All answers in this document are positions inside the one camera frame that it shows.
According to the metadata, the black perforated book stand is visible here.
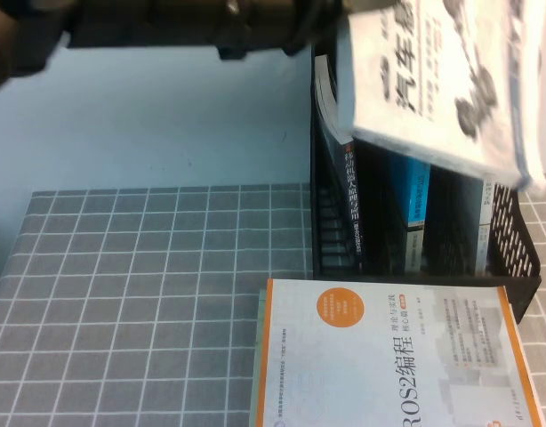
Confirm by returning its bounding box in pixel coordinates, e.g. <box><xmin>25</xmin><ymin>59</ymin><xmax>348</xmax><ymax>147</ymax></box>
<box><xmin>311</xmin><ymin>42</ymin><xmax>542</xmax><ymax>324</ymax></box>

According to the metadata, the black spine robotics book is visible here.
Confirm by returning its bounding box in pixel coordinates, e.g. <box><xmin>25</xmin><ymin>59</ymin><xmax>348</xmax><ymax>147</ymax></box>
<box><xmin>314</xmin><ymin>53</ymin><xmax>365</xmax><ymax>273</ymax></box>

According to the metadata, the white car suspension book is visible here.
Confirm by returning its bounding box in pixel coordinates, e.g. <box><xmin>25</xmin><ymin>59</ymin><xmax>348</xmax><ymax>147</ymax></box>
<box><xmin>333</xmin><ymin>0</ymin><xmax>546</xmax><ymax>193</ymax></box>

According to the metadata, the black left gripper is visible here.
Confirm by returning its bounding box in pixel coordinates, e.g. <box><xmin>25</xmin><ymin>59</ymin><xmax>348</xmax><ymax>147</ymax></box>
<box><xmin>210</xmin><ymin>0</ymin><xmax>359</xmax><ymax>61</ymax></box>

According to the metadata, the grey checked tablecloth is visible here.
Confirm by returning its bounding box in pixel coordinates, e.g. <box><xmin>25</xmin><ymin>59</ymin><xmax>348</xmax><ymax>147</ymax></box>
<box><xmin>0</xmin><ymin>172</ymin><xmax>546</xmax><ymax>427</ymax></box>

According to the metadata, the white orange-edged ROS2 book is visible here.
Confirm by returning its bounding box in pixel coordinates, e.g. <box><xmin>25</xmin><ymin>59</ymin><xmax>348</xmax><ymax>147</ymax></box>
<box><xmin>253</xmin><ymin>278</ymin><xmax>546</xmax><ymax>427</ymax></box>

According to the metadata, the bright blue book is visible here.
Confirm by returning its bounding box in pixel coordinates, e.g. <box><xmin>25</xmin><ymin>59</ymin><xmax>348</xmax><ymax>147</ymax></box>
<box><xmin>386</xmin><ymin>153</ymin><xmax>433</xmax><ymax>273</ymax></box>

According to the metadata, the grey-blue book white spine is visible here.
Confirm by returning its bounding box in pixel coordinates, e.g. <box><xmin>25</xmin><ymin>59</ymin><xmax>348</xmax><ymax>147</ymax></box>
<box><xmin>475</xmin><ymin>177</ymin><xmax>501</xmax><ymax>273</ymax></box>

